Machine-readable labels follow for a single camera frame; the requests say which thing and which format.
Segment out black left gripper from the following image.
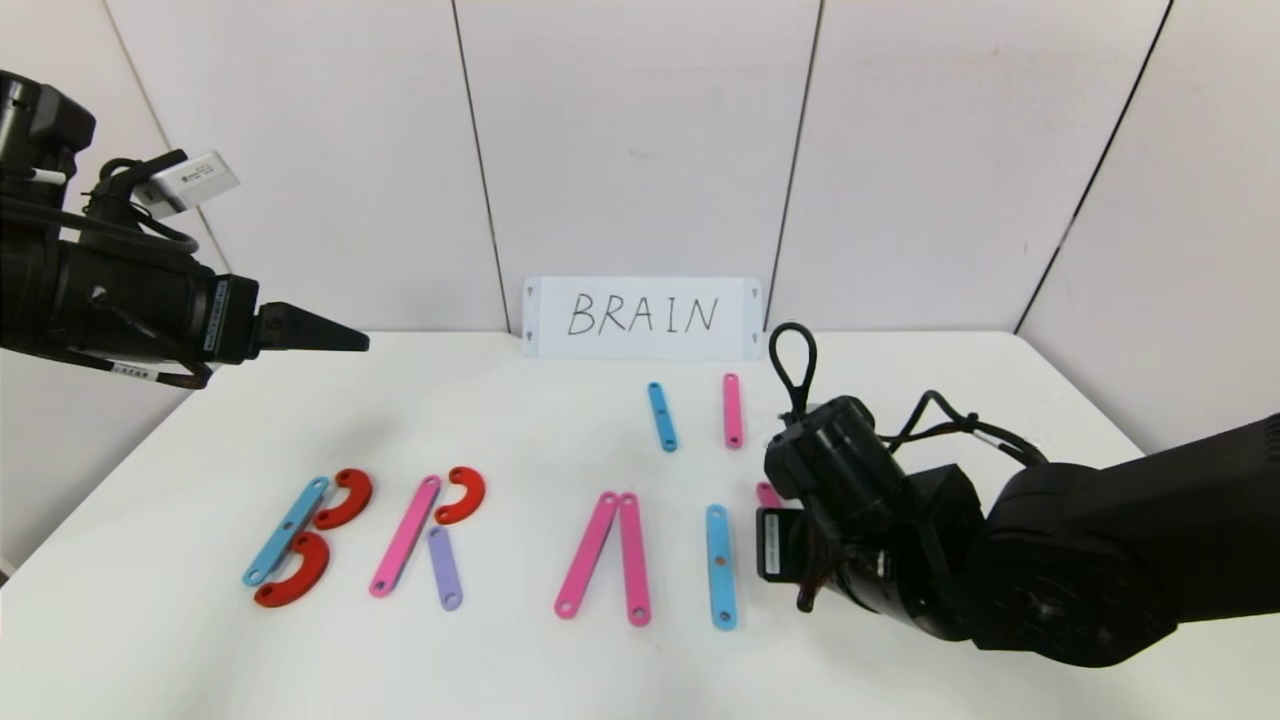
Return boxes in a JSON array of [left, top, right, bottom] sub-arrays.
[[56, 241, 371, 367]]

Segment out red half-ring piece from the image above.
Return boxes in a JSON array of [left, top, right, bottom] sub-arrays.
[[434, 467, 487, 526], [253, 532, 330, 609], [313, 469, 373, 531]]

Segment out purple short bar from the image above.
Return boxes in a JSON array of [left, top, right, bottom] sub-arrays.
[[427, 527, 464, 612]]

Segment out light blue three-hole bar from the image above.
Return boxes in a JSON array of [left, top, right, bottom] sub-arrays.
[[646, 382, 679, 453], [705, 504, 738, 632], [242, 477, 330, 588]]

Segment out white sign reading BRAIN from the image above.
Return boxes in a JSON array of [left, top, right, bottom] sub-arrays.
[[523, 277, 764, 361]]

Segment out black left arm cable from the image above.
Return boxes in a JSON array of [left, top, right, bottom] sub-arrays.
[[0, 155, 196, 256]]

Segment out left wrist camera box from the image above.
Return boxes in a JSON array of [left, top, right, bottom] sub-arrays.
[[135, 150, 241, 219]]

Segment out black looped right arm cable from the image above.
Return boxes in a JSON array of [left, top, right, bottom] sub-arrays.
[[768, 322, 1051, 471]]

